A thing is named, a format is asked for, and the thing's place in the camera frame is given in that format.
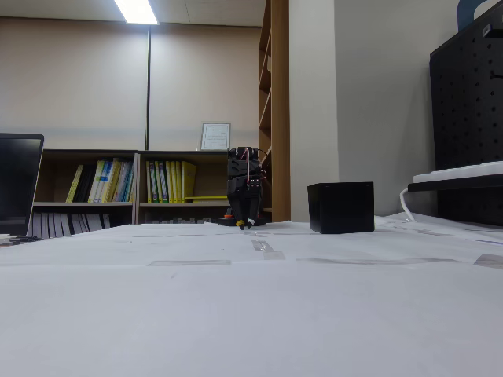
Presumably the black open box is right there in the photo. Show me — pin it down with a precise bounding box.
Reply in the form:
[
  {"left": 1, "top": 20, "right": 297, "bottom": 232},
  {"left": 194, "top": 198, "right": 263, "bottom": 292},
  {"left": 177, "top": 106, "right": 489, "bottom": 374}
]
[{"left": 307, "top": 181, "right": 376, "bottom": 235}]

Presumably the low wooden bookshelf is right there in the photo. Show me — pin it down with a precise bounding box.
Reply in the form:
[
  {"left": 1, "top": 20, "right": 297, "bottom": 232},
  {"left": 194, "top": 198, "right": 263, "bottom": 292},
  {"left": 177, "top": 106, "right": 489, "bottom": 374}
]
[
  {"left": 135, "top": 150, "right": 233, "bottom": 225},
  {"left": 33, "top": 148, "right": 139, "bottom": 239}
]

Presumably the clear tape strip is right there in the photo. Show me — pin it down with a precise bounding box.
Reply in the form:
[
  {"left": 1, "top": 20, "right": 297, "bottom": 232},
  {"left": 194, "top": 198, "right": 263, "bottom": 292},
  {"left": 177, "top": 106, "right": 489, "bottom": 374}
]
[{"left": 251, "top": 238, "right": 286, "bottom": 261}]

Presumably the wide yellow binder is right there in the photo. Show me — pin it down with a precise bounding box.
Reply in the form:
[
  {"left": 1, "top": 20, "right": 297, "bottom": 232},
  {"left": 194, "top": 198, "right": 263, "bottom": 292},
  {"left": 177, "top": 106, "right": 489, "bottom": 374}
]
[{"left": 180, "top": 160, "right": 197, "bottom": 203}]

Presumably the framed white certificate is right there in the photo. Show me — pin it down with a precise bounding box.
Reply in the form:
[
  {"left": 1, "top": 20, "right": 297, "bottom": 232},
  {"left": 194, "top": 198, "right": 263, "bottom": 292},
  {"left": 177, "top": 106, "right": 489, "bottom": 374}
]
[{"left": 200, "top": 123, "right": 232, "bottom": 152}]

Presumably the tall wooden bookshelf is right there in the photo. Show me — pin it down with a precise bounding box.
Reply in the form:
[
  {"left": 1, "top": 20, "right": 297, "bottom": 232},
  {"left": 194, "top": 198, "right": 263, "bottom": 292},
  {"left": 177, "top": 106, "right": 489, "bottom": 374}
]
[{"left": 258, "top": 0, "right": 291, "bottom": 223}]

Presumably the white paper table cover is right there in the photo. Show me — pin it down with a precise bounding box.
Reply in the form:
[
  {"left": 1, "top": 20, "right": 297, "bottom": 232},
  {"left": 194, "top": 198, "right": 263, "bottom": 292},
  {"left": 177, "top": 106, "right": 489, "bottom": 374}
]
[{"left": 0, "top": 220, "right": 503, "bottom": 377}]

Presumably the light blue book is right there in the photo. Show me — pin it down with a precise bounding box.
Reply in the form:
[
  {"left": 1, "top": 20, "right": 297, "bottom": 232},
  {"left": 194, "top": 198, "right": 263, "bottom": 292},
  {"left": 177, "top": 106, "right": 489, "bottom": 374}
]
[{"left": 117, "top": 160, "right": 135, "bottom": 203}]

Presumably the yellow green book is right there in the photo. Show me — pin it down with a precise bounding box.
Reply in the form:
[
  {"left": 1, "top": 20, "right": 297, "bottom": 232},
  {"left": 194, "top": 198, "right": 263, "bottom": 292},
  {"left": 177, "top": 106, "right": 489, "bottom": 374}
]
[{"left": 102, "top": 158, "right": 121, "bottom": 203}]

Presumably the black vertical pole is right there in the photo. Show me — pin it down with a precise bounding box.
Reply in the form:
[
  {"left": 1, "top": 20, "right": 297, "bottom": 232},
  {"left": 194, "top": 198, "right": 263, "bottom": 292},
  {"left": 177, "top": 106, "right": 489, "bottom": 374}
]
[{"left": 144, "top": 23, "right": 152, "bottom": 151}]

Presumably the white and yellow book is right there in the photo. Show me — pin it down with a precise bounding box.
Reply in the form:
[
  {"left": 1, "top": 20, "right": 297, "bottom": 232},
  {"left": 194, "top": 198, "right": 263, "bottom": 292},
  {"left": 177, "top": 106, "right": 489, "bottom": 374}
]
[{"left": 88, "top": 159, "right": 106, "bottom": 203}]

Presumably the black book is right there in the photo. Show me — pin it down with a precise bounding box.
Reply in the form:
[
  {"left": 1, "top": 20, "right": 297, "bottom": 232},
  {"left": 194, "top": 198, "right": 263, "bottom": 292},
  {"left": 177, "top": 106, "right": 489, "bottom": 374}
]
[{"left": 74, "top": 164, "right": 97, "bottom": 203}]

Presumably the slim yellow book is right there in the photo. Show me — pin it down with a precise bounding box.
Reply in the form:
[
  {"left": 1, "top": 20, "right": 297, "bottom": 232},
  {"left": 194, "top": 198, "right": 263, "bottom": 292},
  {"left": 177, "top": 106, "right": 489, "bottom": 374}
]
[{"left": 65, "top": 164, "right": 84, "bottom": 203}]

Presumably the ceiling light panel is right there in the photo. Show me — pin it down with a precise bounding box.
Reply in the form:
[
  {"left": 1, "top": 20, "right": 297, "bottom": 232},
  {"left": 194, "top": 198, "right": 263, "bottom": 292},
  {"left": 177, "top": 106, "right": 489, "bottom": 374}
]
[{"left": 113, "top": 0, "right": 161, "bottom": 26}]

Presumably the white power strip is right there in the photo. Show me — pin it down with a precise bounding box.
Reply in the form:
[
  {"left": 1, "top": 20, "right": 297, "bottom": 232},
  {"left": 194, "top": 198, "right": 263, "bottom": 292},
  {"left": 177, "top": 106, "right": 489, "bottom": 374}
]
[{"left": 412, "top": 159, "right": 503, "bottom": 185}]

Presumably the laptop with dark screen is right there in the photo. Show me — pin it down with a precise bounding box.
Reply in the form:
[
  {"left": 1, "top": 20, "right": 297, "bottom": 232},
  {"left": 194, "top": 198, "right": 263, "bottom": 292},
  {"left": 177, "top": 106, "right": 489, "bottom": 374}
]
[{"left": 0, "top": 133, "right": 45, "bottom": 238}]

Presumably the black pegboard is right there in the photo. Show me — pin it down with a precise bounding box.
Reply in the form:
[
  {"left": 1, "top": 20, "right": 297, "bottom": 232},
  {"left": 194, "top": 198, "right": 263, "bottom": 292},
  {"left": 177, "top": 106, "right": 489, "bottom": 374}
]
[{"left": 429, "top": 7, "right": 503, "bottom": 228}]

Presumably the blue chair back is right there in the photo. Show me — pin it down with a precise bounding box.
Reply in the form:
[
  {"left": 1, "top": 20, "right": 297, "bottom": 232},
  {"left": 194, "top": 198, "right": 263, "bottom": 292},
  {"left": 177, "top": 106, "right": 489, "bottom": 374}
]
[{"left": 457, "top": 0, "right": 500, "bottom": 32}]

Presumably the white power cable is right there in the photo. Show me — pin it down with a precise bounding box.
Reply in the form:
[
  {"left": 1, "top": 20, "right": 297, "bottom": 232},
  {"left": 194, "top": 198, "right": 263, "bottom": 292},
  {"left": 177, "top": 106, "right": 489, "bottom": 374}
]
[{"left": 399, "top": 187, "right": 417, "bottom": 223}]

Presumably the black shelf rail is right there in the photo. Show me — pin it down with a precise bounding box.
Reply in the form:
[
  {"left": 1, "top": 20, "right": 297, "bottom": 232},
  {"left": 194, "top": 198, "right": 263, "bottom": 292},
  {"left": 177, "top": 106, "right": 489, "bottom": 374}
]
[{"left": 407, "top": 174, "right": 503, "bottom": 193}]

